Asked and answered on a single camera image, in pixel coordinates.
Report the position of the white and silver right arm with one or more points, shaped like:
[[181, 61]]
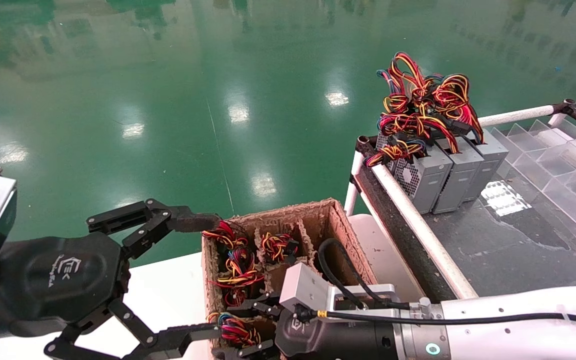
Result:
[[508, 340]]

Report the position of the black pipe connector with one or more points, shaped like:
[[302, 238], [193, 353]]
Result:
[[570, 107], [365, 145]]

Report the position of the grey power supply fan grille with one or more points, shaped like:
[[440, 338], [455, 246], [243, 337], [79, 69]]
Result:
[[428, 175]]

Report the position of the grey power supply plain housing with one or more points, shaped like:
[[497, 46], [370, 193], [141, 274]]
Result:
[[490, 150], [460, 170]]

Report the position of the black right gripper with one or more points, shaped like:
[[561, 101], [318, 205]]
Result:
[[348, 342]]

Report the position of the brown cardboard divider box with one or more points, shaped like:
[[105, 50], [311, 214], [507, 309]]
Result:
[[340, 227]]

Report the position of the clear acrylic divider tray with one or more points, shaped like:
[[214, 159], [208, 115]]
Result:
[[558, 165]]

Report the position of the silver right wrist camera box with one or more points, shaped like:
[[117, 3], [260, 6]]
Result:
[[308, 287]]

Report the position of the grey power supply mesh side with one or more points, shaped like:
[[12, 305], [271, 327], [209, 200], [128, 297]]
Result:
[[384, 146]]

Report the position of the white pipe leg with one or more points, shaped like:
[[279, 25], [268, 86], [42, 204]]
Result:
[[352, 197]]

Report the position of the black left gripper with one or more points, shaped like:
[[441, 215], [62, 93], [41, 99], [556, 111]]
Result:
[[63, 277]]

